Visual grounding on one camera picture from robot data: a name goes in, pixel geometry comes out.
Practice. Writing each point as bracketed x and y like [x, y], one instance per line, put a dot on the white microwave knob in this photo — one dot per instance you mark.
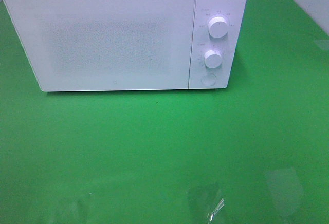
[213, 59]
[218, 27]

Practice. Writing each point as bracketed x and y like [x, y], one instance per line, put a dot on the white microwave door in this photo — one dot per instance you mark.
[93, 45]

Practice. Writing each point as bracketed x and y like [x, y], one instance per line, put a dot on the white microwave oven body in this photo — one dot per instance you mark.
[218, 0]

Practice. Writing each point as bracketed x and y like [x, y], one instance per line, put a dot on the clear tape patch far right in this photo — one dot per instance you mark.
[322, 44]

